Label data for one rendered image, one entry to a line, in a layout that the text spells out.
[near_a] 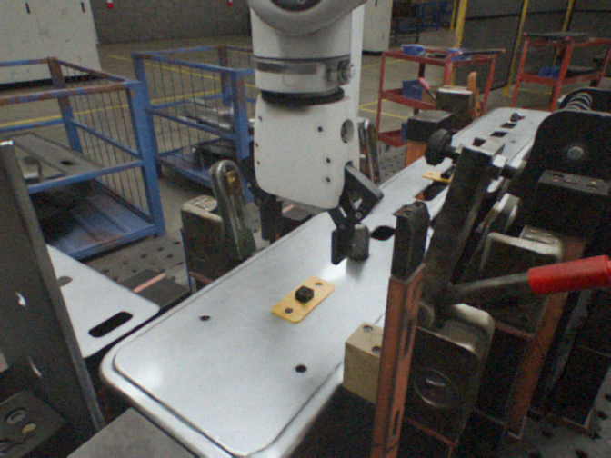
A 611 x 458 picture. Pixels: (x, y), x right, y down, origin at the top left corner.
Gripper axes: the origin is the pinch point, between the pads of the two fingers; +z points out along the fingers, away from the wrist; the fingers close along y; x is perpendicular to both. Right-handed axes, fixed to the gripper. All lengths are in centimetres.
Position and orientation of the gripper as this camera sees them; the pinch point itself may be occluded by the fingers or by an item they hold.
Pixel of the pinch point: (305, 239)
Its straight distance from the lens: 47.0
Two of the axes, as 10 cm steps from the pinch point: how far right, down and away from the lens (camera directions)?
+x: -5.8, 4.0, -7.1
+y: -8.1, -2.7, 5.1
